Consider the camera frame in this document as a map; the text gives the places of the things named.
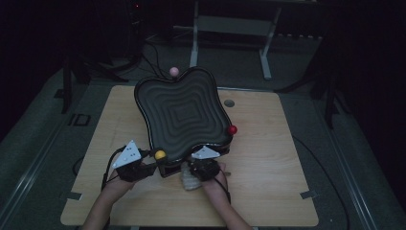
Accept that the beige fluffy cloth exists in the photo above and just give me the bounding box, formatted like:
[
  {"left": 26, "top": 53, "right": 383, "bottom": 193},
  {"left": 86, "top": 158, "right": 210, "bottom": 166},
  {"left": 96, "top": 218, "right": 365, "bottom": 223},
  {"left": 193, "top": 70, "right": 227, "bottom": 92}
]
[{"left": 180, "top": 162, "right": 204, "bottom": 192}]

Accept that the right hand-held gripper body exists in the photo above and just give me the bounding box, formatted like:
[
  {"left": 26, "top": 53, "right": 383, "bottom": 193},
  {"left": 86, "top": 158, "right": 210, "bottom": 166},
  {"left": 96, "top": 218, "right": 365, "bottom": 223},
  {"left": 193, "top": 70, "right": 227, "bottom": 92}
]
[{"left": 187, "top": 145, "right": 222, "bottom": 182}]

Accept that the dark equipment tower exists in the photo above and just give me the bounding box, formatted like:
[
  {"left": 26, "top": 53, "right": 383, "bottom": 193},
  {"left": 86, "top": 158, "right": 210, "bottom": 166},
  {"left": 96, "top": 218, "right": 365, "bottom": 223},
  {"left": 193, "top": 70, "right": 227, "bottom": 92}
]
[{"left": 125, "top": 0, "right": 148, "bottom": 63}]

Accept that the person's left hand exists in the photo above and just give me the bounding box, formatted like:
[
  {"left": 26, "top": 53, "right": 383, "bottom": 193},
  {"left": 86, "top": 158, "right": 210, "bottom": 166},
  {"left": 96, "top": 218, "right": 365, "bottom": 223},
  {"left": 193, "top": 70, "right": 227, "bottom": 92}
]
[{"left": 103, "top": 170, "right": 135, "bottom": 196}]

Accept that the black metal stand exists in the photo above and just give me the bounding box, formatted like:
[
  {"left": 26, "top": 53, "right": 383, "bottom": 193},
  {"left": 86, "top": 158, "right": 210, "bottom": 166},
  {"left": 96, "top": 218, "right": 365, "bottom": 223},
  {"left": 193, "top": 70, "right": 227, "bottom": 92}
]
[{"left": 274, "top": 28, "right": 352, "bottom": 130}]

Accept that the metal floor rail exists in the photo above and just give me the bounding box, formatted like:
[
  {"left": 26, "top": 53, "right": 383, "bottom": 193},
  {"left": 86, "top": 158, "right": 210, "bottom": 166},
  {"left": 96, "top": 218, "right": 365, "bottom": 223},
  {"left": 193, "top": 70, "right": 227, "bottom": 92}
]
[
  {"left": 325, "top": 127, "right": 382, "bottom": 230},
  {"left": 0, "top": 85, "right": 109, "bottom": 226}
]

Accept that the right hand-held gripper cable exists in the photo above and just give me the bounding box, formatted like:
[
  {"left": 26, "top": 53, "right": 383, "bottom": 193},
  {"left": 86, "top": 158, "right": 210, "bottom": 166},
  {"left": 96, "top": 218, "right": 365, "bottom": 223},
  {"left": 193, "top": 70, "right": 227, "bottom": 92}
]
[{"left": 214, "top": 169, "right": 233, "bottom": 206}]

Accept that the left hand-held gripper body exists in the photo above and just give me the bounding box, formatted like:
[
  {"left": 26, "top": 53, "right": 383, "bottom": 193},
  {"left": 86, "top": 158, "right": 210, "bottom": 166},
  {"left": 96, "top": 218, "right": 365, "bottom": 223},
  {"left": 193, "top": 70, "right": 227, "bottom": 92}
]
[{"left": 111, "top": 139, "right": 158, "bottom": 183}]

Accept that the person's right hand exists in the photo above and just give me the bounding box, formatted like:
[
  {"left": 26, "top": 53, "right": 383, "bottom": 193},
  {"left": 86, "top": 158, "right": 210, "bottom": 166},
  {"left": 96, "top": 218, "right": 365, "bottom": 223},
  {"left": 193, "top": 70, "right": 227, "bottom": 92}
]
[{"left": 201, "top": 162, "right": 229, "bottom": 193}]

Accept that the left hand-held gripper cable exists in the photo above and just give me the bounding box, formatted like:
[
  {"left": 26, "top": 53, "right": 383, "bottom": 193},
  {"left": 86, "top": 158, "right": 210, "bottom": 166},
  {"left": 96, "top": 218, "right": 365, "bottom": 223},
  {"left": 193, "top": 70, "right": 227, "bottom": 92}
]
[{"left": 101, "top": 145, "right": 127, "bottom": 192}]

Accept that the white metal stand frame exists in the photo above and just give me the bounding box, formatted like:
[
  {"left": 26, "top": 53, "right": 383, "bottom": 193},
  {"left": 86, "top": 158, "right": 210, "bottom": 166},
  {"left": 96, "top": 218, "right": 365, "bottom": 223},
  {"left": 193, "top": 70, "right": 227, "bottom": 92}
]
[{"left": 172, "top": 0, "right": 282, "bottom": 81}]

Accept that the hand-held gripper cable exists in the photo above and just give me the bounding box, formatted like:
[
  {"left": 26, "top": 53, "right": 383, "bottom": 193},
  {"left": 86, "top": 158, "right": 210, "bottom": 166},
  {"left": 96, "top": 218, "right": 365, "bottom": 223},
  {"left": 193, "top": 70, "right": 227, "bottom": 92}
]
[
  {"left": 214, "top": 169, "right": 233, "bottom": 206},
  {"left": 101, "top": 145, "right": 127, "bottom": 192}
]

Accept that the black wavy two-tier tray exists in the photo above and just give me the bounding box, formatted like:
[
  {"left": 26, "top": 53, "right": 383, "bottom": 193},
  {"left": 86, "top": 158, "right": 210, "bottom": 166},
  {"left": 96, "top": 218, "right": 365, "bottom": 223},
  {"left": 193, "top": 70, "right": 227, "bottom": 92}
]
[{"left": 133, "top": 65, "right": 238, "bottom": 178}]

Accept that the black floor cable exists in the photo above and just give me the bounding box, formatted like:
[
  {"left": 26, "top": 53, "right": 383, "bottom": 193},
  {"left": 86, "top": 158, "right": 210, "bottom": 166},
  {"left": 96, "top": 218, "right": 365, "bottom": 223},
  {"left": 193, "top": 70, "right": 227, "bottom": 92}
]
[
  {"left": 149, "top": 41, "right": 171, "bottom": 80},
  {"left": 291, "top": 135, "right": 350, "bottom": 230},
  {"left": 72, "top": 155, "right": 86, "bottom": 177},
  {"left": 140, "top": 54, "right": 167, "bottom": 81}
]

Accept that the black tripod stand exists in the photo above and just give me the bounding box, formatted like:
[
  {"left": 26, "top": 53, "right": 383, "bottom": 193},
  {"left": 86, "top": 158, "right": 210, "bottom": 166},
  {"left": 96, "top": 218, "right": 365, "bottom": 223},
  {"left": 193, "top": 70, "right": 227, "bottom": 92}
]
[{"left": 53, "top": 54, "right": 129, "bottom": 115}]

